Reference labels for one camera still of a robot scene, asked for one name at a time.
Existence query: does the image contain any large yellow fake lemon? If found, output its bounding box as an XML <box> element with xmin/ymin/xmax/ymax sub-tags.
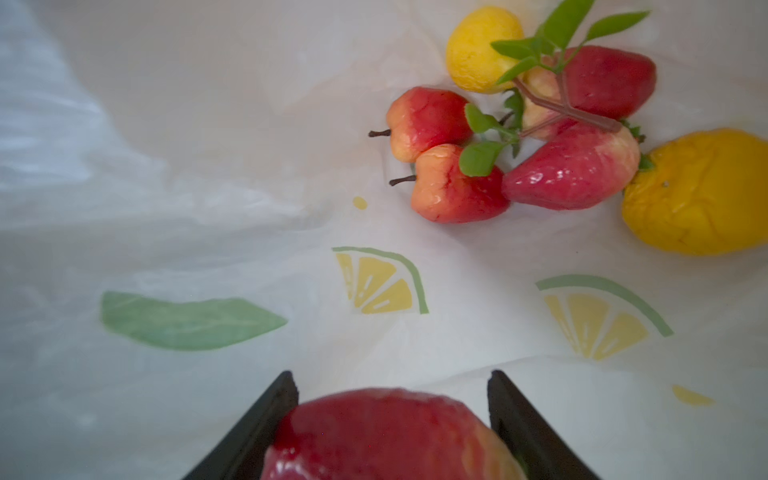
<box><xmin>621</xmin><ymin>128</ymin><xmax>767</xmax><ymax>256</ymax></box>

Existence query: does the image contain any white plastic bag lemon print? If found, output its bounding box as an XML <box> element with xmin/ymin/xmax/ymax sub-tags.
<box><xmin>1</xmin><ymin>1</ymin><xmax>767</xmax><ymax>479</ymax></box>

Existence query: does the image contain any small yellow fake lemon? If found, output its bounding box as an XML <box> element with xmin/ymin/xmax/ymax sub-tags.
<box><xmin>445</xmin><ymin>6</ymin><xmax>524</xmax><ymax>94</ymax></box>

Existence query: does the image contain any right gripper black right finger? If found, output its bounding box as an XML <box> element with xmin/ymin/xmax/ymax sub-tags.
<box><xmin>487</xmin><ymin>370</ymin><xmax>599</xmax><ymax>480</ymax></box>

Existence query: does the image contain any red fake pear upper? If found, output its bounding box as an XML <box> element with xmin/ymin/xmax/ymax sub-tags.
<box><xmin>522</xmin><ymin>46</ymin><xmax>657</xmax><ymax>141</ymax></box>

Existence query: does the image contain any red fake apple large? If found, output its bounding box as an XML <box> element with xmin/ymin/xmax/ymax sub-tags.
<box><xmin>261</xmin><ymin>388</ymin><xmax>525</xmax><ymax>479</ymax></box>

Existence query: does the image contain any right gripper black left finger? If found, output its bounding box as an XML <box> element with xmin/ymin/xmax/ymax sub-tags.
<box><xmin>184</xmin><ymin>371</ymin><xmax>299</xmax><ymax>480</ymax></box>

